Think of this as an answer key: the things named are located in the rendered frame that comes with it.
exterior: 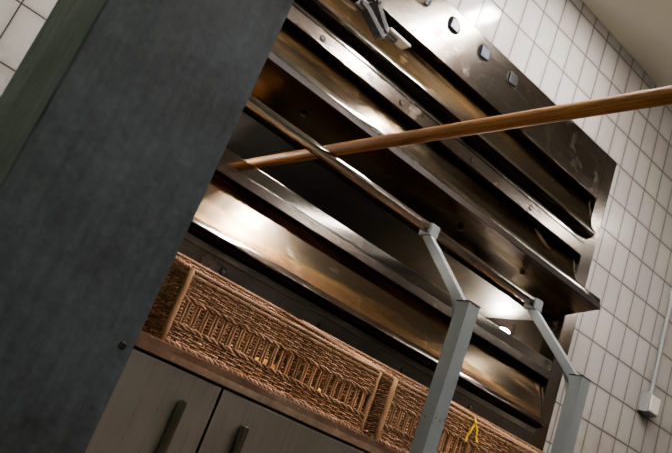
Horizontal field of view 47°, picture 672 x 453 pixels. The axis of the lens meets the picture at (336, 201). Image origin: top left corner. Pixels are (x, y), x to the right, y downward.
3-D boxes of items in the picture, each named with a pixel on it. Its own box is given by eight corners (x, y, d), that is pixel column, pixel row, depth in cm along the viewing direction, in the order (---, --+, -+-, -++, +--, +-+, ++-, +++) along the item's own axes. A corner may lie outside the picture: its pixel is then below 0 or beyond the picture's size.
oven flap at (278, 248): (117, 191, 191) (139, 130, 203) (536, 428, 283) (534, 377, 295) (127, 184, 189) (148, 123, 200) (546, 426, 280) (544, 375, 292)
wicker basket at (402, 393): (260, 410, 211) (297, 317, 221) (400, 473, 239) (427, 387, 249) (374, 442, 172) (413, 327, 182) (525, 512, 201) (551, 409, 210)
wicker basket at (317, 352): (64, 322, 180) (117, 218, 189) (248, 405, 209) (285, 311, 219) (157, 340, 142) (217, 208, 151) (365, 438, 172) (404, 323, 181)
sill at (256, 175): (143, 119, 204) (149, 107, 205) (537, 370, 296) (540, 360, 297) (152, 116, 199) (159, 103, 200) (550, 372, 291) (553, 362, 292)
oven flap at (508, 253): (222, 22, 196) (180, 53, 210) (600, 309, 288) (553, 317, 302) (225, 15, 198) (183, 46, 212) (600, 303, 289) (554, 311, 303)
